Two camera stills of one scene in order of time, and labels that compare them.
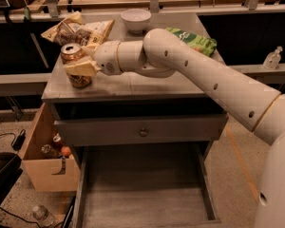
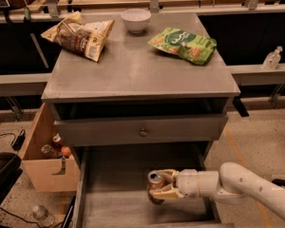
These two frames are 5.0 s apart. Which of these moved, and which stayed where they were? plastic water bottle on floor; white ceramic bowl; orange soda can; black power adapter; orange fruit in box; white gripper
Moved: orange soda can; white gripper
Stayed: black power adapter; orange fruit in box; white ceramic bowl; plastic water bottle on floor
